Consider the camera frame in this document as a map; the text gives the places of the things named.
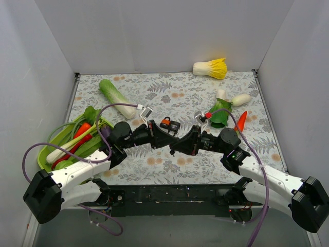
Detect floral table mat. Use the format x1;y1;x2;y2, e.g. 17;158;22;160
70;72;287;185

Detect orange carrot on table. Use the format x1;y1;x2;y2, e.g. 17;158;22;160
234;111;247;132

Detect white leek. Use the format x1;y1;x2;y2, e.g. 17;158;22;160
46;124;96;164

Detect orange carrot in tray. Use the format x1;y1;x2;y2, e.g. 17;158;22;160
73;122;91;139

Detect green leafy vegetable in tray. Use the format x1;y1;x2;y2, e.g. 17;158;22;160
51;105;102;158

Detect orange padlock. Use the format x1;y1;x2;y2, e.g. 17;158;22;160
159;117;171;129

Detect white radish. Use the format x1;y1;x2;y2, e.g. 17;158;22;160
231;94;251;107

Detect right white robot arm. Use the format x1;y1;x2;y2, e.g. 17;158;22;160
170;126;328;233

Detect yellow napa cabbage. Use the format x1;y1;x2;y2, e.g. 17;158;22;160
192;58;228;80

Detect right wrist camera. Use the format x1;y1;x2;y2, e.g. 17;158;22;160
194;111;212;132

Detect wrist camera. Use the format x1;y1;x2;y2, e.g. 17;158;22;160
194;111;212;132
139;106;153;126

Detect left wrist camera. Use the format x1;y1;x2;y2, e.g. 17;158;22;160
139;106;153;126

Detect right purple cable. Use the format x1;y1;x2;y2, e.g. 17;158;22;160
209;108;270;247

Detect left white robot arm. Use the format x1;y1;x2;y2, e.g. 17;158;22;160
23;120;178;224

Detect green bok choy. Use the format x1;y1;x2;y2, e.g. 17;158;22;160
209;89;232;129

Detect red chili pepper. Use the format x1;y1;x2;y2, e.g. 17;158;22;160
51;134;93;170

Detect green napa cabbage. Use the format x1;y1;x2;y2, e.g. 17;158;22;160
99;79;136;119

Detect purple eggplant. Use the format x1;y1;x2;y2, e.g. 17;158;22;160
100;124;113;139

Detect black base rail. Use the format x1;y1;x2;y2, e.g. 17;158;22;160
79;183;258;218

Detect green plastic tray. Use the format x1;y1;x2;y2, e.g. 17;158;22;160
37;123;104;172

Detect round green cabbage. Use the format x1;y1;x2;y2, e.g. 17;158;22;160
54;160;73;170

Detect black padlock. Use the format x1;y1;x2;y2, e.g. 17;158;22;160
168;120;180;136

